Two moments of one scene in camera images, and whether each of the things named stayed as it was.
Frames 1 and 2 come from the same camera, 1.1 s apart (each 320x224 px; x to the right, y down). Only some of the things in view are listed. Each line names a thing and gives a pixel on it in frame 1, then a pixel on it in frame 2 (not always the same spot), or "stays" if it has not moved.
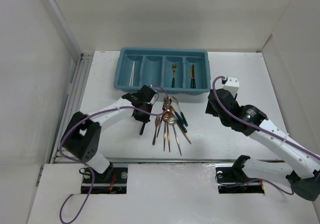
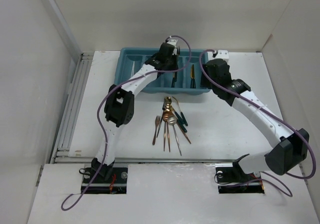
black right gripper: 209,109 -> 205,81
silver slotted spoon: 172,120 stays
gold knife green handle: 193,83 stays
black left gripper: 145,119 -> 174,67
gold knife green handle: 192,75 stays
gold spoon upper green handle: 167,101 stays
